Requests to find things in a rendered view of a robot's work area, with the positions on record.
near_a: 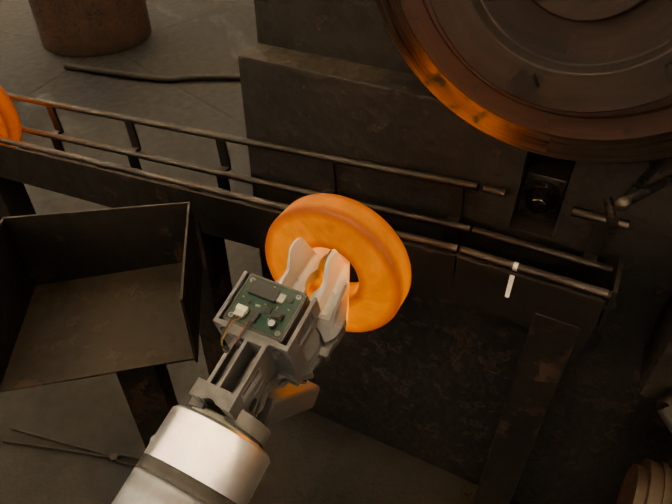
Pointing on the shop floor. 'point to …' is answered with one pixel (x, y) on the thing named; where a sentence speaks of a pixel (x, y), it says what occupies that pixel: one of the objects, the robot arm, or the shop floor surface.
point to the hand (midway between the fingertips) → (336, 251)
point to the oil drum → (91, 25)
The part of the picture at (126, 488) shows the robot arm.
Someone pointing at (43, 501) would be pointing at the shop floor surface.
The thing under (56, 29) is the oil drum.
